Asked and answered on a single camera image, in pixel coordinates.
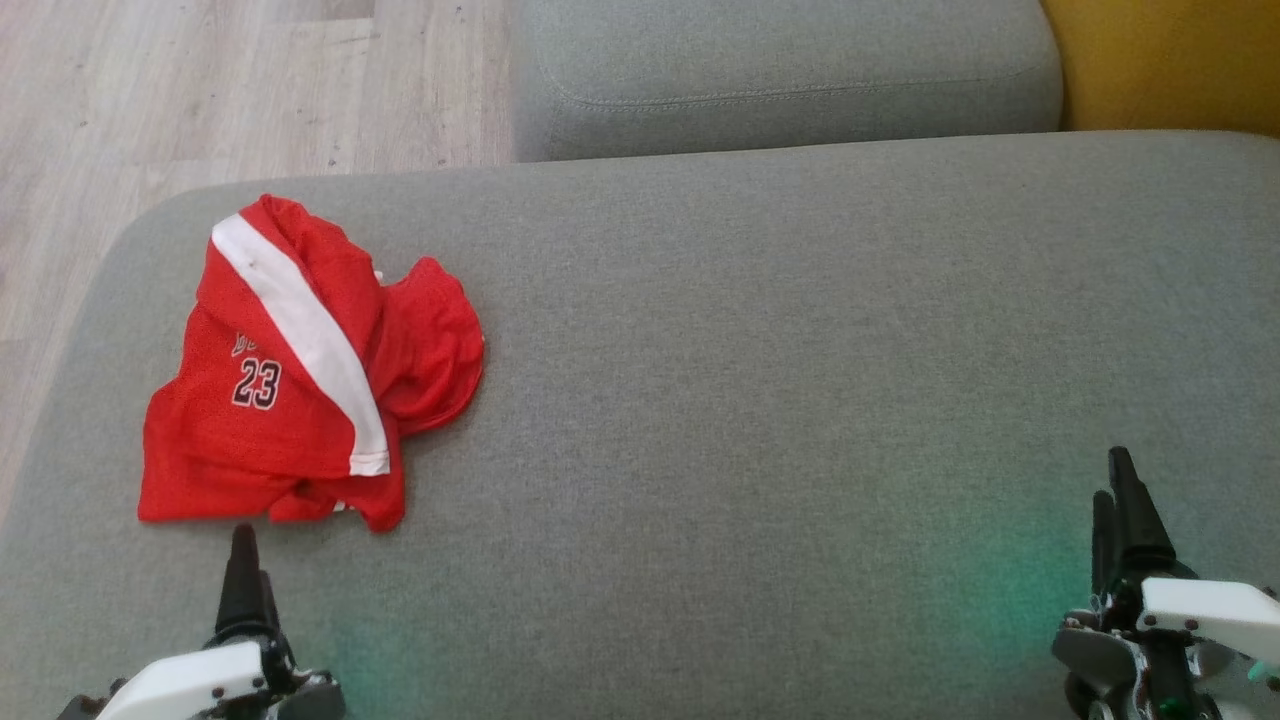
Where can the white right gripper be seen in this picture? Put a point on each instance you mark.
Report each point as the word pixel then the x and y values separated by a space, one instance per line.
pixel 1200 610

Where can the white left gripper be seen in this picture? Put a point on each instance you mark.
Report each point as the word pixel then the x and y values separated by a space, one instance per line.
pixel 190 685

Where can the red shorts with white stripe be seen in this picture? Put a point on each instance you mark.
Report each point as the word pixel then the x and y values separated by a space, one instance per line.
pixel 280 420

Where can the red basketball jersey white trim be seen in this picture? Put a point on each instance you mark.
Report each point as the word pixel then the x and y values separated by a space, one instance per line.
pixel 435 340

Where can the large grey sofa seat cushion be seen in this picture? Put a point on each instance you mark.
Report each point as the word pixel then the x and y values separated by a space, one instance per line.
pixel 800 400

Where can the yellow cushion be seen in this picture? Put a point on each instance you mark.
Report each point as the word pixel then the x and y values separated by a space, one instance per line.
pixel 1170 60

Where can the small grey sofa cushion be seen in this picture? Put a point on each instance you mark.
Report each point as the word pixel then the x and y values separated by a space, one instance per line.
pixel 780 60

